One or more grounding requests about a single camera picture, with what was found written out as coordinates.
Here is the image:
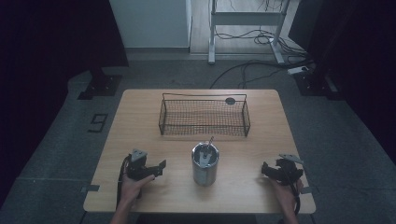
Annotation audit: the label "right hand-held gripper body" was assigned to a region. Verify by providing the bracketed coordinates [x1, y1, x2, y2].
[268, 153, 304, 187]

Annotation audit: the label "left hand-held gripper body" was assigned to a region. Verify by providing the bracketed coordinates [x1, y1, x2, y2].
[123, 148, 161, 182]

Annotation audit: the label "person's right hand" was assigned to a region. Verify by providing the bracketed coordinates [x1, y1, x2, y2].
[269, 177, 304, 213]

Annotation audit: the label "person's left hand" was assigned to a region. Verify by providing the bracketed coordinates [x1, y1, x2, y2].
[119, 174, 156, 207]

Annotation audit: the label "metal utensil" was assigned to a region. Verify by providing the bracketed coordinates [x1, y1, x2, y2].
[198, 146, 213, 167]

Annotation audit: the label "stainless steel cup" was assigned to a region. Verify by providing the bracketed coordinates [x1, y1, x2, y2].
[191, 141, 220, 188]

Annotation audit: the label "black stand base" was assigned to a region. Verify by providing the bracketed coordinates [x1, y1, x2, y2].
[77, 68, 123, 101]
[292, 70, 344, 101]

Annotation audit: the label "white power strip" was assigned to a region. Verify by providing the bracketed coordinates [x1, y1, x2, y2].
[287, 65, 310, 76]

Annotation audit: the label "dark curtain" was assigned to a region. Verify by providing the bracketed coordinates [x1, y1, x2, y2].
[0, 0, 130, 206]
[288, 0, 396, 162]

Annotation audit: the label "white cabinet panel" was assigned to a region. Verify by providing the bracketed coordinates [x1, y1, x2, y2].
[108, 0, 193, 50]

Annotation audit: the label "left hand-held gripper cable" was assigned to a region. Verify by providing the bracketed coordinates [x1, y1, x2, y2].
[115, 154, 131, 209]

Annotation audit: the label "hand-held gripper cable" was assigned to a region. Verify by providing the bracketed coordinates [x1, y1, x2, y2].
[115, 154, 131, 209]
[288, 174, 303, 217]

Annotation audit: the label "right hand-held gripper cable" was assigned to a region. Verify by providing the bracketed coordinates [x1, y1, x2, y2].
[288, 174, 303, 217]

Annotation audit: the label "black wire mesh basket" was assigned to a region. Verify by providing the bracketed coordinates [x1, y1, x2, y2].
[158, 92, 252, 138]

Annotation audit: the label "black floor cables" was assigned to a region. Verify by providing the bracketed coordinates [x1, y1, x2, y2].
[208, 27, 316, 90]

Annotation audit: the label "white desk frame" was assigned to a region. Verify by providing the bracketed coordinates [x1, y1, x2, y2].
[207, 0, 292, 65]

